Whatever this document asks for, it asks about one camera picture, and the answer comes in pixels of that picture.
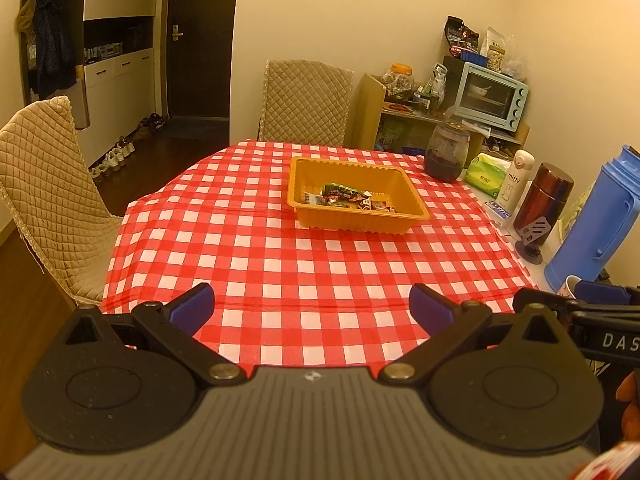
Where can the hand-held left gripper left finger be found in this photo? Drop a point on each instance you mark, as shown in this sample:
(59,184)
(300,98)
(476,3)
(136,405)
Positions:
(192,307)

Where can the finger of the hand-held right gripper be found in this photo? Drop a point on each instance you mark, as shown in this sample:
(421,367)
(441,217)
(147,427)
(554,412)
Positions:
(540,297)
(597,291)

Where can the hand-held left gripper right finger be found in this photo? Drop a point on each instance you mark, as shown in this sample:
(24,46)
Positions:
(432,307)

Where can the yellow plastic tray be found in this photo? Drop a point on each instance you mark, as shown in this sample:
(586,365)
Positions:
(350,222)

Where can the red packet with white label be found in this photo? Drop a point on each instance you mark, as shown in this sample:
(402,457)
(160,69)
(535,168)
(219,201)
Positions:
(370,205)

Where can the long green snack packet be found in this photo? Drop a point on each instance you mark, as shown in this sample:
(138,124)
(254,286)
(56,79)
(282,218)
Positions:
(342,191)

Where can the clear silver snack packet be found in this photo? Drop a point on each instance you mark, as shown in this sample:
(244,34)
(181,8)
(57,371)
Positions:
(312,199)

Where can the person's right hand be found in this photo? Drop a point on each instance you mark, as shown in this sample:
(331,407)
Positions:
(629,400)

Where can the white patterned mug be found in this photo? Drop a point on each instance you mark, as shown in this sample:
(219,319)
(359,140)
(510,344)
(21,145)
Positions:
(569,287)

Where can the blue thermos jug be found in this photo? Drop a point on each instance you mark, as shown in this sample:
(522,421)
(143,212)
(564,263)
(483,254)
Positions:
(590,230)

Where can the grey phone stand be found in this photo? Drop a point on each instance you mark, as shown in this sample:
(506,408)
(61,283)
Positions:
(537,227)

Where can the green yellow snack bag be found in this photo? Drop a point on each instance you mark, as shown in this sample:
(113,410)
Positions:
(575,210)

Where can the blue white flat box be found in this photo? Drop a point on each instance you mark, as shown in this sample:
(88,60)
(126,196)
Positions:
(500,210)

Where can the brown steel flask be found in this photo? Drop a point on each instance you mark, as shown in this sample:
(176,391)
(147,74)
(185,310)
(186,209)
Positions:
(542,195)

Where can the red checkered tablecloth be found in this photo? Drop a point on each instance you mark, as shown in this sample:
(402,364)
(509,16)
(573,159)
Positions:
(300,270)

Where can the white drink bottle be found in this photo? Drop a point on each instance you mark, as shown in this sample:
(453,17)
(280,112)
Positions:
(517,180)

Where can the red white patterned garment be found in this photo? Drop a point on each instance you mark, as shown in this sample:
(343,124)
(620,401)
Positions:
(610,465)

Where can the green tissue pack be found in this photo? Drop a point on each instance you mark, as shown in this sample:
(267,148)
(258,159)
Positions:
(485,175)

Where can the dark glass jar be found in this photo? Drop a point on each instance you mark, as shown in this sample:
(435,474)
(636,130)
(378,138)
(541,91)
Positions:
(445,165)

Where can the blue bowl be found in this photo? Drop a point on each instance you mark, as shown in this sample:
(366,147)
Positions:
(413,151)

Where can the row of shoes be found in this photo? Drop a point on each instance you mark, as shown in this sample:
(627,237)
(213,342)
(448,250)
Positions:
(117,152)

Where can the beige quilted chair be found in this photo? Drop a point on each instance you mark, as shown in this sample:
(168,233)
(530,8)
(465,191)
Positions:
(305,100)
(45,185)

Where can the light blue toaster oven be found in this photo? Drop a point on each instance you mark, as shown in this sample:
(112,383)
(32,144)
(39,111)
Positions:
(517,105)

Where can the wooden shelf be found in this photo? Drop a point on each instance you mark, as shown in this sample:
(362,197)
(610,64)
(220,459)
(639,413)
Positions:
(367,110)

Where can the white bowl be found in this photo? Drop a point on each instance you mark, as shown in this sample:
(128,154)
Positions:
(480,90)

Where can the green white snack bag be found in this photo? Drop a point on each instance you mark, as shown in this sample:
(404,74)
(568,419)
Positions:
(437,82)

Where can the plastic jar with orange lid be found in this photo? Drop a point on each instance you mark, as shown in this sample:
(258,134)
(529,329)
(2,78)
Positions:
(399,82)

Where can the clear plastic bag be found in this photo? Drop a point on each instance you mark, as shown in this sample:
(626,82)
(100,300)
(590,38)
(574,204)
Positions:
(516,60)

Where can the clear jar of nuts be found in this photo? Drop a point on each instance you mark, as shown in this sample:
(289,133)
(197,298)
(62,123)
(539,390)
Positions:
(496,60)

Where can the dark wooden door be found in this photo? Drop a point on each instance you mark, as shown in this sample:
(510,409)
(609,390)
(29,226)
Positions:
(200,60)

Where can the blue plastic box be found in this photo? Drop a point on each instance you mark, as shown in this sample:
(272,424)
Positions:
(475,57)

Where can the white cabinet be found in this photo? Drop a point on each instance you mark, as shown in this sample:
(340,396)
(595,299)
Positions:
(125,65)

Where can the dark snack bag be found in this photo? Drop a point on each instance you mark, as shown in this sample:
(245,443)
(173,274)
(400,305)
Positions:
(460,35)

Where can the dark hanging coat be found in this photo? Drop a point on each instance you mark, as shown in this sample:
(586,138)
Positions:
(50,50)

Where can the beige hanging bag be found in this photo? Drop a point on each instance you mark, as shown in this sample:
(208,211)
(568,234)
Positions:
(26,17)

